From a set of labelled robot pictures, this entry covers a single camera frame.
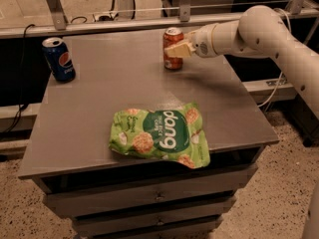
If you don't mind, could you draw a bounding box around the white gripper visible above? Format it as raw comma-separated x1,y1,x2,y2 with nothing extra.
164,24,217,58

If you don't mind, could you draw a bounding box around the red coke can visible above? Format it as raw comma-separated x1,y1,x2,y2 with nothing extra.
162,27,183,71

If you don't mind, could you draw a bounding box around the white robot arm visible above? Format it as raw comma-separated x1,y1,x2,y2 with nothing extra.
166,5,319,239

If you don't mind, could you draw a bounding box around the green rice chip bag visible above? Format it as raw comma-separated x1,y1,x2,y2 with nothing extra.
109,103,210,169

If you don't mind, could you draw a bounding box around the blue pepsi can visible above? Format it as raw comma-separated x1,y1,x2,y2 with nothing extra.
42,37,76,82

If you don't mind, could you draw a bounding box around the power strip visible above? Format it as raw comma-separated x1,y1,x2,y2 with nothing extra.
93,13,118,22

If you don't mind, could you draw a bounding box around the grey drawer cabinet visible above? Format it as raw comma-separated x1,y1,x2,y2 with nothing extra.
19,30,277,239

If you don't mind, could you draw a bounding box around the white cable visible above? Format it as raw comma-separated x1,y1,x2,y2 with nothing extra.
257,7,293,109

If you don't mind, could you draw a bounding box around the metal railing frame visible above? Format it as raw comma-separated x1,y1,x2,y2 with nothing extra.
0,0,319,40

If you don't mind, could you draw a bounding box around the black cable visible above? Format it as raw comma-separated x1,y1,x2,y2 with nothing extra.
0,23,36,135

